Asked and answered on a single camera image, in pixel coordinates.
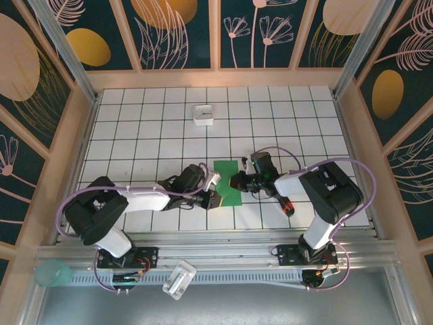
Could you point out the aluminium corner post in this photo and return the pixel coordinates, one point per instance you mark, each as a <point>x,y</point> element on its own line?
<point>64,44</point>
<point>363,47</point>

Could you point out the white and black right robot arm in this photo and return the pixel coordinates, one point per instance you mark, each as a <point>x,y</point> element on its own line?
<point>331,196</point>

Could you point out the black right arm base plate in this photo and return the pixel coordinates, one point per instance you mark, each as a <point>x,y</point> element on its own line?
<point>287,254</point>

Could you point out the white square clock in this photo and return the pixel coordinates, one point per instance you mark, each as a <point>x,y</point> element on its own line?
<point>203,115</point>

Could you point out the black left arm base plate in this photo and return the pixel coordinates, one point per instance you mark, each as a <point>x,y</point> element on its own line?
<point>150,257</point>

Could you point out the translucent teal plastic cup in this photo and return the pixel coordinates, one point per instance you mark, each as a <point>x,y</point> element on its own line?
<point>50,272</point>

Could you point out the aluminium table frame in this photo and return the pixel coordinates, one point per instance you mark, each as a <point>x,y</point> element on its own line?
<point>220,247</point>

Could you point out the white plastic bracket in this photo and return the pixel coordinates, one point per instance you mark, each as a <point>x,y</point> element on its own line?
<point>179,279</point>

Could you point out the black controller board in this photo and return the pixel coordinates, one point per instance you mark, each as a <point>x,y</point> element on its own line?
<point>316,277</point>
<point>126,279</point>

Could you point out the green paper sheet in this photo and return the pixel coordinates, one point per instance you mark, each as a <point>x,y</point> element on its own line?
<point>230,196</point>

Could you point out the orange and black utility knife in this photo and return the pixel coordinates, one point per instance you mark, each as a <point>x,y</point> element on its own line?
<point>287,207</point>

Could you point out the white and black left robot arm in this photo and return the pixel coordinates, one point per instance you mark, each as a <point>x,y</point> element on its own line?
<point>142,201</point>

